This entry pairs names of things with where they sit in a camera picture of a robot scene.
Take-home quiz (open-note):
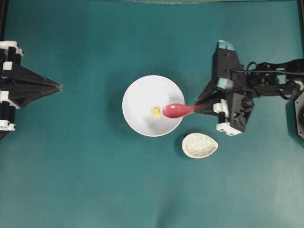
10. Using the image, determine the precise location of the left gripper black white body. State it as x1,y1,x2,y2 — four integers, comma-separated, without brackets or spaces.
0,40,24,139

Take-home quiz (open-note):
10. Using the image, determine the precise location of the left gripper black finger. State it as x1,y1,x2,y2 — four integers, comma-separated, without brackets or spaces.
9,85,62,109
9,63,61,88

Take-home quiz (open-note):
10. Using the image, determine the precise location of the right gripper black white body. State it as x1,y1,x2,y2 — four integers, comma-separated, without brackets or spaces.
213,92,254,136

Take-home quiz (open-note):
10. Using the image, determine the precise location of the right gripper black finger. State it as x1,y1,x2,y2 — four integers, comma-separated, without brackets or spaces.
195,77,228,105
197,99,220,116

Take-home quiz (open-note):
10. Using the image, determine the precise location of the pink ceramic spoon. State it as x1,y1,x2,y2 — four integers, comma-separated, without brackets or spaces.
162,103,204,119

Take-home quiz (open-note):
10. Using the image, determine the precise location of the yellow hexagonal prism block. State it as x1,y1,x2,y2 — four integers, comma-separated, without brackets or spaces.
152,107,161,116

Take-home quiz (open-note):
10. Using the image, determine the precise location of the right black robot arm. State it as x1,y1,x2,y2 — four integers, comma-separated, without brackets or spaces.
194,59,304,136

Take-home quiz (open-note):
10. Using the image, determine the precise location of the black round arm base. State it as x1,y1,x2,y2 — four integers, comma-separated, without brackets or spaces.
285,93,304,145

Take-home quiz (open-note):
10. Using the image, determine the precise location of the speckled egg-shaped spoon rest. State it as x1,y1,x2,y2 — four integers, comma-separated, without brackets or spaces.
181,133,219,159

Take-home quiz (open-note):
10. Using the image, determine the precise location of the white round bowl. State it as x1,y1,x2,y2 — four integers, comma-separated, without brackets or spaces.
122,75,185,137

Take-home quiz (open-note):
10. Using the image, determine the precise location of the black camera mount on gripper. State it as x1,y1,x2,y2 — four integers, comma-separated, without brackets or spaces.
212,40,246,91

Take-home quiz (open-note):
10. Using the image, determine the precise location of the black frame post left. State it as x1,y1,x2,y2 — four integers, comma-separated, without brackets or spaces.
0,0,9,41

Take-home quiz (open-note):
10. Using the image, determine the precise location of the black frame post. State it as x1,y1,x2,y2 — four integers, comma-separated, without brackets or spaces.
297,0,304,52
0,0,9,41

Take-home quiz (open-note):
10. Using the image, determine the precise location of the black frame post right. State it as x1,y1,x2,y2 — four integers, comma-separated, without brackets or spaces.
297,0,304,52

